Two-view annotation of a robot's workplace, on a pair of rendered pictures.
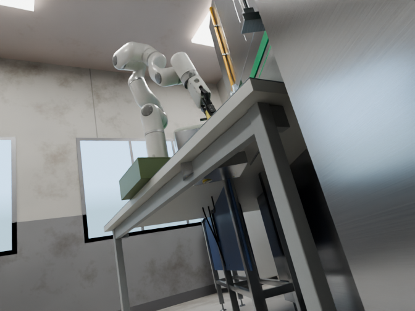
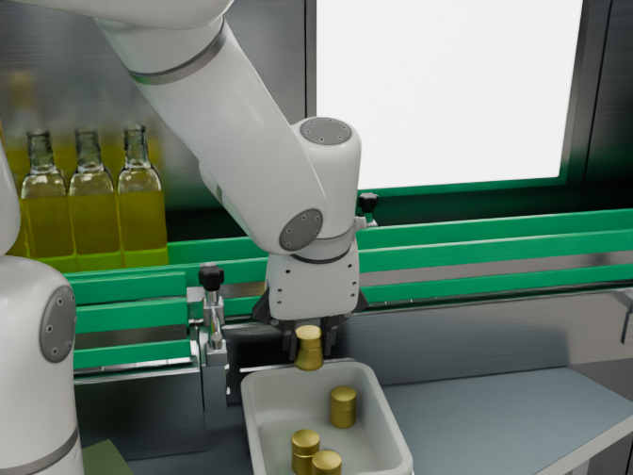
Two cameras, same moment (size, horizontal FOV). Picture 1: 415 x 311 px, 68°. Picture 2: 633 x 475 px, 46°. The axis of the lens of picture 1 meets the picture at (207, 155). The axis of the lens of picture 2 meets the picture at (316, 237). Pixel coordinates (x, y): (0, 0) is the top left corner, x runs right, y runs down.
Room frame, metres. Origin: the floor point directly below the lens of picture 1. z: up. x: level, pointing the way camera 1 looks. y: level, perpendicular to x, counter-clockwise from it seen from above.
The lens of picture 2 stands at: (1.08, 0.71, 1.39)
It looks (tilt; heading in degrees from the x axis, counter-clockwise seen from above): 24 degrees down; 268
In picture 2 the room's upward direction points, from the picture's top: straight up
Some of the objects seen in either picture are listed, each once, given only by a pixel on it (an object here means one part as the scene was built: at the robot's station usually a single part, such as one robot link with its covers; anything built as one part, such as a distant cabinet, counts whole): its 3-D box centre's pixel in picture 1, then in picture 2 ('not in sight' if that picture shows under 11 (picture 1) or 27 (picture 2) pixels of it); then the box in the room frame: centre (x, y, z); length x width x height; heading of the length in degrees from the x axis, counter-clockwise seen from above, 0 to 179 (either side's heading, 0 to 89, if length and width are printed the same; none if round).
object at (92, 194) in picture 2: not in sight; (100, 243); (1.33, -0.19, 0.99); 0.06 x 0.06 x 0.21; 8
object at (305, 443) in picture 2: not in sight; (305, 451); (1.07, 0.00, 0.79); 0.04 x 0.04 x 0.04
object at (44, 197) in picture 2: not in sight; (55, 247); (1.39, -0.18, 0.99); 0.06 x 0.06 x 0.21; 8
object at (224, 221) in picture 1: (231, 233); not in sight; (2.05, -0.04, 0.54); 1.59 x 0.18 x 0.43; 8
